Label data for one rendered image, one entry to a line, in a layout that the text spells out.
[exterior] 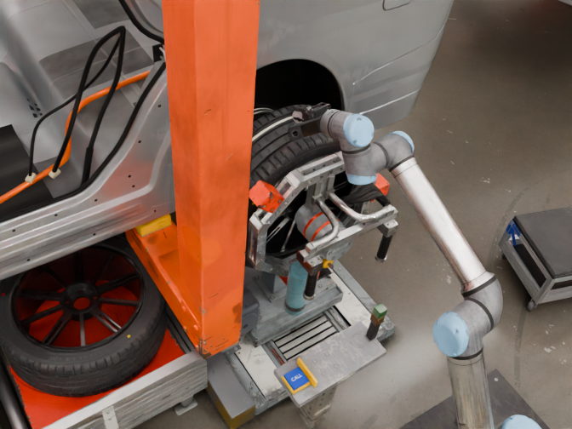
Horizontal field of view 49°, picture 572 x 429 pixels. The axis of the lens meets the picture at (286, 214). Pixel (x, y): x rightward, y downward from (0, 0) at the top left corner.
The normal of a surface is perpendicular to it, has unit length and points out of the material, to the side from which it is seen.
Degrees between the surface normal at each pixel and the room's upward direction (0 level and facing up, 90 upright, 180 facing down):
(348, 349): 0
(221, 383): 0
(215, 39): 90
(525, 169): 0
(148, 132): 90
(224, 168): 90
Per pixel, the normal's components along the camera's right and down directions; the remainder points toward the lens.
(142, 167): 0.56, 0.65
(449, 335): -0.83, 0.30
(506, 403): 0.08, -0.67
